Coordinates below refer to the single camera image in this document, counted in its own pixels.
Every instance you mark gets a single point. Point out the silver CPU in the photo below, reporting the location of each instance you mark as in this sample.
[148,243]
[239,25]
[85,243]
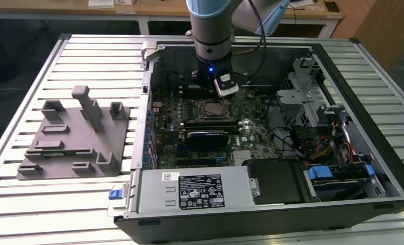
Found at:
[215,108]

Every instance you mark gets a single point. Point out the thin metal locking lever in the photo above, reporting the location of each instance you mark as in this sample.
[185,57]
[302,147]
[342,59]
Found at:
[215,118]

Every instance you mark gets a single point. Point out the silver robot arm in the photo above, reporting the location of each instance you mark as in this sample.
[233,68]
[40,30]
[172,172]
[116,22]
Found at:
[209,28]

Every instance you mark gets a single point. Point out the CPU socket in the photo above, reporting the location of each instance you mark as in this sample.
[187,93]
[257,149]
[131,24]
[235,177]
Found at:
[200,119]

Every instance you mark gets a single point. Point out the black graphics card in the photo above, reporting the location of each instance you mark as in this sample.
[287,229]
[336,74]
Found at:
[207,140]

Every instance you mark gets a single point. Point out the green motherboard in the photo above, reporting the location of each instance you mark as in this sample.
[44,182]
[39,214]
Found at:
[260,132]

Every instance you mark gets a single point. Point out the metal drive cage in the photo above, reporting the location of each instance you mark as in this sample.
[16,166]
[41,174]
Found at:
[295,98]

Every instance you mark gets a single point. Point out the silver chipset heatsink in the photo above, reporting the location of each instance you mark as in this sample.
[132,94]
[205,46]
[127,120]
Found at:
[243,157]

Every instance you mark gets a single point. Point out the wooden desk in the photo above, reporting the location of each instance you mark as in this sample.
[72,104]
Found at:
[131,11]

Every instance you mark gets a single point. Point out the small white box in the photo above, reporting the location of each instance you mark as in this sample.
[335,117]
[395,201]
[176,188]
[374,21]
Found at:
[125,1]

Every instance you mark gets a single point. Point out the grey parts rack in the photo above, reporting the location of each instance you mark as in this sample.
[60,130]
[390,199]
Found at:
[85,143]

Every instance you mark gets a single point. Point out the small black desk object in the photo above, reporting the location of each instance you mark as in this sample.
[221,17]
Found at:
[331,6]

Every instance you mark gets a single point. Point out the silver power supply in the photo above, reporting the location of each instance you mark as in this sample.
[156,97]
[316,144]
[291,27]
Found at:
[153,191]

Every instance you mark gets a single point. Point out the blue disk carrier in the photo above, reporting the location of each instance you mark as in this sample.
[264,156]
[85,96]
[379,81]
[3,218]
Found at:
[319,173]

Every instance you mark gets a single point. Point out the blue case latch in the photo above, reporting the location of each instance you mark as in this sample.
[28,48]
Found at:
[116,194]

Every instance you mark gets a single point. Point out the green RAM stick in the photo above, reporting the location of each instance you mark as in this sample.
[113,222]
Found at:
[57,153]

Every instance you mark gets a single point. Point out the wooden cabinet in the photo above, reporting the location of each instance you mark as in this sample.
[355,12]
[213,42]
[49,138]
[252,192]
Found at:
[386,30]

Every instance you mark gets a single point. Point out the black open PC case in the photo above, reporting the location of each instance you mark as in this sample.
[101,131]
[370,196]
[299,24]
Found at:
[256,227]

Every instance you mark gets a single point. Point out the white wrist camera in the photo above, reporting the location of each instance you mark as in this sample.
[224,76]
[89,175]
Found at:
[227,88]

